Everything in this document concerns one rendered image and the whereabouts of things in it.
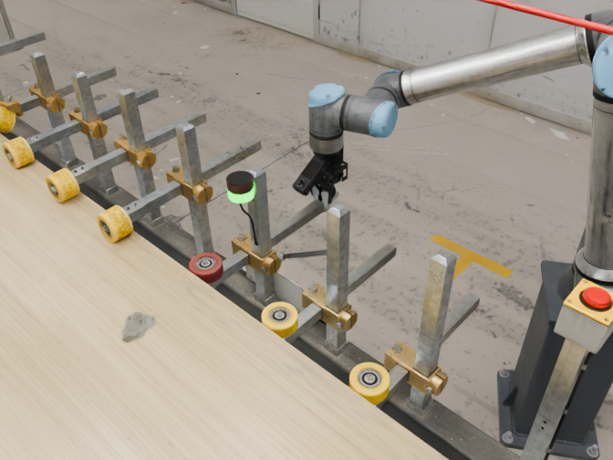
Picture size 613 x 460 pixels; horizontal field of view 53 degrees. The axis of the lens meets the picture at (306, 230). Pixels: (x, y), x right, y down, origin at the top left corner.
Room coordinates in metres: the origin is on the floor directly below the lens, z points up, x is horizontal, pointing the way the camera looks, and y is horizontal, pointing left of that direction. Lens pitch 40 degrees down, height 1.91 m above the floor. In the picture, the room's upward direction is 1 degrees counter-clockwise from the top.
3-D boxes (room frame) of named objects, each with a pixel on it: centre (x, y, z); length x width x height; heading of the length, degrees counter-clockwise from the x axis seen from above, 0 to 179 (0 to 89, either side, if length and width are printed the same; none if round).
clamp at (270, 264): (1.19, 0.13, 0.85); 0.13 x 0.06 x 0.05; 46
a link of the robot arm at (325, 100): (1.41, -0.06, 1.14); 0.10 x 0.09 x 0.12; 66
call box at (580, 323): (0.65, -0.43, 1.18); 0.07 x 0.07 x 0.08; 46
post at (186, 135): (1.34, 0.29, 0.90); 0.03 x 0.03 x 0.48; 46
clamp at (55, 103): (1.88, 0.85, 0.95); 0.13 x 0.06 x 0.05; 46
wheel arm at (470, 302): (0.89, -0.25, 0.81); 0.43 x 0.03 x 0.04; 136
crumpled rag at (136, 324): (0.90, 0.37, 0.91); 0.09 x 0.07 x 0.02; 148
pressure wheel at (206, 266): (1.09, 0.24, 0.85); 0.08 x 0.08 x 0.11
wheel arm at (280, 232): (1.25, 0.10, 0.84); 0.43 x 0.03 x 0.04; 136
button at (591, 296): (0.65, -0.43, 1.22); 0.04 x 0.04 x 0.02
